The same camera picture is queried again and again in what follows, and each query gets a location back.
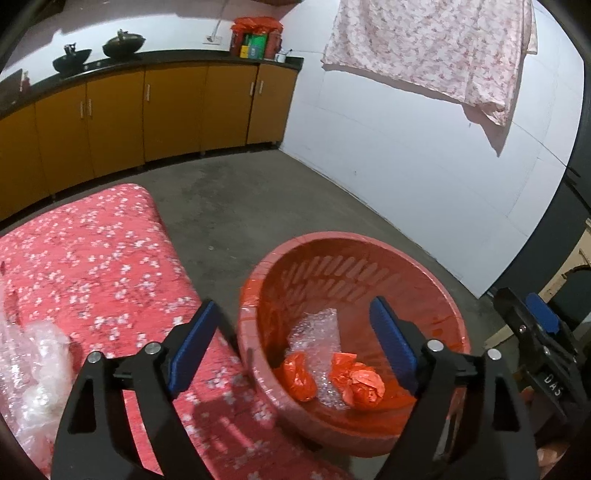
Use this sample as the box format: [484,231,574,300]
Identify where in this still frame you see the red plastic basket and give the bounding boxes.
[238,231,471,457]

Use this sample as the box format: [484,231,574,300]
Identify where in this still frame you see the black countertop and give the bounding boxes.
[1,49,304,118]

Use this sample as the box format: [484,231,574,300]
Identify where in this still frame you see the red floral tablecloth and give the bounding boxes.
[1,183,344,479]

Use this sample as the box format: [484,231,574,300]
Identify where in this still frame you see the red bottle on counter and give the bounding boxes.
[20,71,31,95]

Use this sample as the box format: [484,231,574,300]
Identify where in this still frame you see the small white bubble wrap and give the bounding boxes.
[1,285,74,475]

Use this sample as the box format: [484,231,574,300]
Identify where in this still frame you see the black wok left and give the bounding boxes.
[52,43,92,74]

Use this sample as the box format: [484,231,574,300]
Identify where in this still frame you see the orange lower kitchen cabinets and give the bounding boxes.
[1,64,298,219]

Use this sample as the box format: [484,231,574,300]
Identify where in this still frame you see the dark cutting board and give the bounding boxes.
[0,69,23,110]

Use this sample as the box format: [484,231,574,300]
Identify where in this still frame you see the white cup on counter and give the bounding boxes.
[274,49,291,63]

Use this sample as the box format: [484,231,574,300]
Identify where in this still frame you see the pink floral hanging cloth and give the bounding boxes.
[322,0,538,127]

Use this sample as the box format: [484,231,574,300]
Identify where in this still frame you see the small red plastic bag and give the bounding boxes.
[274,351,318,403]

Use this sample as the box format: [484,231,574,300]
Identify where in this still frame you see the red bag with containers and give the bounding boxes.
[229,17,283,60]

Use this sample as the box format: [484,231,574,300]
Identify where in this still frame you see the large clear bubble wrap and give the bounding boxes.
[286,308,348,410]

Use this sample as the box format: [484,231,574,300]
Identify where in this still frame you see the knotted red plastic bag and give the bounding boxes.
[329,352,386,411]

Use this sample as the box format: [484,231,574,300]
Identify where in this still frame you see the black lidded wok right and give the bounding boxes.
[102,29,145,59]

